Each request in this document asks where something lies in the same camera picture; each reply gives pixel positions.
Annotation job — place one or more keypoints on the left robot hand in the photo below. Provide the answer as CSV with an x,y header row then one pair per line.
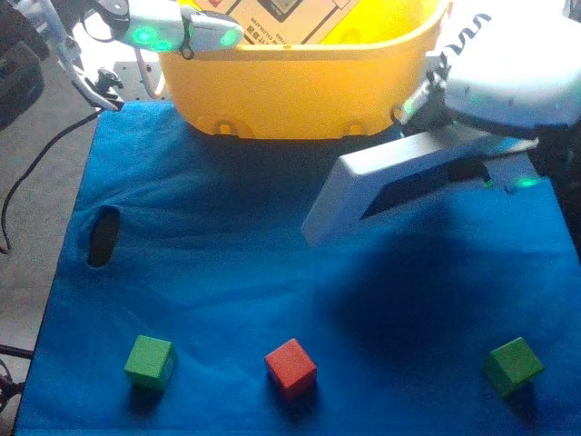
x,y
213,32

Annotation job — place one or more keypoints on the yellow plastic bin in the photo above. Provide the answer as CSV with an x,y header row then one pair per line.
x,y
290,91

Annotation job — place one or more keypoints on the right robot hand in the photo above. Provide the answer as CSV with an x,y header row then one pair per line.
x,y
508,104

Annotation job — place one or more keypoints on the blue cloth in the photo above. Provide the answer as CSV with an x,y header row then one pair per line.
x,y
227,281

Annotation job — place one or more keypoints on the white box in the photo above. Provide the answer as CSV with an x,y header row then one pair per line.
x,y
345,195

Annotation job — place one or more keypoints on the plain red wooden block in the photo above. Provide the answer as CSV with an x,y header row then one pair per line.
x,y
289,369

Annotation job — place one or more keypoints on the dark blue calculator box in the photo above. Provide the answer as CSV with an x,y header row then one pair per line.
x,y
281,18

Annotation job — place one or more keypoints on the green wooden block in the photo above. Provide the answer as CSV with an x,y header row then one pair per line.
x,y
147,361
512,365

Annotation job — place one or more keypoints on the dark background equipment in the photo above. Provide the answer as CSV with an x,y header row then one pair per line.
x,y
563,181

